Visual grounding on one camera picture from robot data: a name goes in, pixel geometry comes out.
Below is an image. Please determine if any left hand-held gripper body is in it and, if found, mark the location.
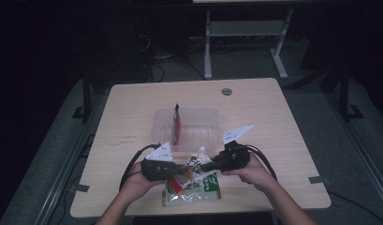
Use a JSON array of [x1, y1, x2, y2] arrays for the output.
[[140, 142, 187, 183]]

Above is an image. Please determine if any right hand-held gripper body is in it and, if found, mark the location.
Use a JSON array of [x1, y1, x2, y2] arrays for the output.
[[211, 122, 255, 173]]

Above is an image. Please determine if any white spouted pouch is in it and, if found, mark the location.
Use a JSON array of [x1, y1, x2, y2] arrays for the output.
[[184, 145, 214, 174]]

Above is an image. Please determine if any green and white snack packet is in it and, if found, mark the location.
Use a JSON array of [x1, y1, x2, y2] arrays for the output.
[[162, 170, 223, 208]]

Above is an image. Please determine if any clear plastic container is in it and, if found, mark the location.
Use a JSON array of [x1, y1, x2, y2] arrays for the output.
[[151, 107, 225, 153]]

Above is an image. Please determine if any person's left hand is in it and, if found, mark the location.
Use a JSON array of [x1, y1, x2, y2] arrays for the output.
[[124, 161, 165, 202]]

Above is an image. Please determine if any person's right hand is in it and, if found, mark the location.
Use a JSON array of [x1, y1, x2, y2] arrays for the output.
[[221, 153, 276, 192]]

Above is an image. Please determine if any grey tape strip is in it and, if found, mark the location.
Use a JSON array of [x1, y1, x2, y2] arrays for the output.
[[307, 175, 331, 186], [68, 183, 91, 193]]

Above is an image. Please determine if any black metal stand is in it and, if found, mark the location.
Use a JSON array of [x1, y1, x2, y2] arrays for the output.
[[71, 68, 94, 122], [336, 64, 365, 122]]

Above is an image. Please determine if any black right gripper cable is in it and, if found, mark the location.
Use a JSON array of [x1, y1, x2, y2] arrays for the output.
[[245, 143, 278, 182]]

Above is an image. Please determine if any bundle of floor cables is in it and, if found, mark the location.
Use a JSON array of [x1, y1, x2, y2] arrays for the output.
[[139, 32, 206, 83]]

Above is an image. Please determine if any white metal desk frame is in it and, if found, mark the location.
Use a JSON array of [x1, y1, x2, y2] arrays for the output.
[[203, 8, 295, 80]]

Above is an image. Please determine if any black floor cable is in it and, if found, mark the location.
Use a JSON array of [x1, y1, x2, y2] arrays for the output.
[[327, 189, 383, 218]]

